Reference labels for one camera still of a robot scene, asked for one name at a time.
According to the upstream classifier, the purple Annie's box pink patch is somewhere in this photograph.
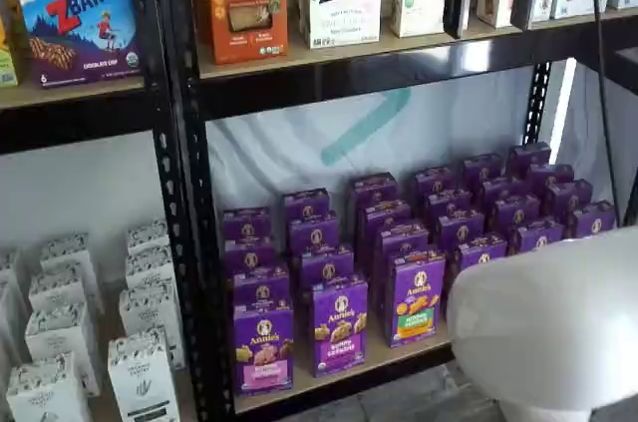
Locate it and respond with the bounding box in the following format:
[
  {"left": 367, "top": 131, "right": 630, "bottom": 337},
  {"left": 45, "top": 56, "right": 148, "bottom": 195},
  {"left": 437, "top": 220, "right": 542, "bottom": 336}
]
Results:
[{"left": 232, "top": 297, "right": 295, "bottom": 397}]

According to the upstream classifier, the purple Annie's box brown patch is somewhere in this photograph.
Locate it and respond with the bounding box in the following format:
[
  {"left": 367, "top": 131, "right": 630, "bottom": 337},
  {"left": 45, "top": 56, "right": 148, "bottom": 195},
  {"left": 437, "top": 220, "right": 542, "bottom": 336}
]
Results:
[{"left": 508, "top": 215, "right": 565, "bottom": 256}]

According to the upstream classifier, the orange box with woman picture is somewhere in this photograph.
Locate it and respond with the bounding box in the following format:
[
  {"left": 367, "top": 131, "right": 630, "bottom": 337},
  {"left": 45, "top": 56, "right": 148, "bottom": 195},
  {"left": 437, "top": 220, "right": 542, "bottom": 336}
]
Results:
[{"left": 204, "top": 0, "right": 289, "bottom": 66}]

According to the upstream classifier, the purple Annie's box violet patch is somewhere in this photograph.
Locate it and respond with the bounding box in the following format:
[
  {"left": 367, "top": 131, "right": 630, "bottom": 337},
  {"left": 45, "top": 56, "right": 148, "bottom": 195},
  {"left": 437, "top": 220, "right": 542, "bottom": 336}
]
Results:
[{"left": 309, "top": 274, "right": 369, "bottom": 378}]

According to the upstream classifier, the white backdrop sheet teal logo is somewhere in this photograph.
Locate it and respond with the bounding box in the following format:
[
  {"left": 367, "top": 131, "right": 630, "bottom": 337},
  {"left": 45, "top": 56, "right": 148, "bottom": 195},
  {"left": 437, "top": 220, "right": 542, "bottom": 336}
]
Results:
[{"left": 206, "top": 57, "right": 622, "bottom": 263}]

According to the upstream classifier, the white Organic Pantry box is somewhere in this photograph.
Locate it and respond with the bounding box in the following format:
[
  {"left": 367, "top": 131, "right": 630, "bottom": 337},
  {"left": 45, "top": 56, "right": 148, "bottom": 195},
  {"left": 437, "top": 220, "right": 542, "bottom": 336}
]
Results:
[
  {"left": 39, "top": 230, "right": 97, "bottom": 273},
  {"left": 108, "top": 329, "right": 181, "bottom": 422},
  {"left": 125, "top": 218, "right": 171, "bottom": 256},
  {"left": 118, "top": 281, "right": 186, "bottom": 371},
  {"left": 28, "top": 265, "right": 105, "bottom": 316},
  {"left": 0, "top": 286, "right": 26, "bottom": 368},
  {"left": 124, "top": 245, "right": 176, "bottom": 291},
  {"left": 24, "top": 301, "right": 101, "bottom": 397},
  {"left": 5, "top": 351, "right": 94, "bottom": 422},
  {"left": 0, "top": 247, "right": 21, "bottom": 288}
]

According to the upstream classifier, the blue Z Bar box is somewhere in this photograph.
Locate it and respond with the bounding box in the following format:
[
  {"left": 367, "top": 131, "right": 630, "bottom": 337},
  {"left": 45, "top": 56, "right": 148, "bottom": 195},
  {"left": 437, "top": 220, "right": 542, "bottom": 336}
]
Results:
[{"left": 14, "top": 0, "right": 143, "bottom": 89}]

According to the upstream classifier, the black metal shelving rack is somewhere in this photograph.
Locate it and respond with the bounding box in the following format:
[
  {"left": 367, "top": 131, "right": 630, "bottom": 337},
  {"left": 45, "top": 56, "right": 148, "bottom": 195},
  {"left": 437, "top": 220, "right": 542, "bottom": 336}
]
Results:
[
  {"left": 0, "top": 0, "right": 198, "bottom": 422},
  {"left": 159, "top": 0, "right": 638, "bottom": 422}
]

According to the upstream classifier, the purple Annie's box yellow patch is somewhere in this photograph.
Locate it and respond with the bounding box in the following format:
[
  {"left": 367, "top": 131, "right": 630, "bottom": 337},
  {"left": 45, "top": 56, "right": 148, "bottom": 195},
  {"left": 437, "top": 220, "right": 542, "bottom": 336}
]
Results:
[{"left": 445, "top": 233, "right": 509, "bottom": 293}]

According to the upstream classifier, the purple Annie's box green patch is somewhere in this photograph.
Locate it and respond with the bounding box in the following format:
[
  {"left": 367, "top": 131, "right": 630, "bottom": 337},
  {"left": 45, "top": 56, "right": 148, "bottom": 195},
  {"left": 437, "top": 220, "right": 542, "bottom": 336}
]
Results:
[{"left": 388, "top": 249, "right": 448, "bottom": 349}]

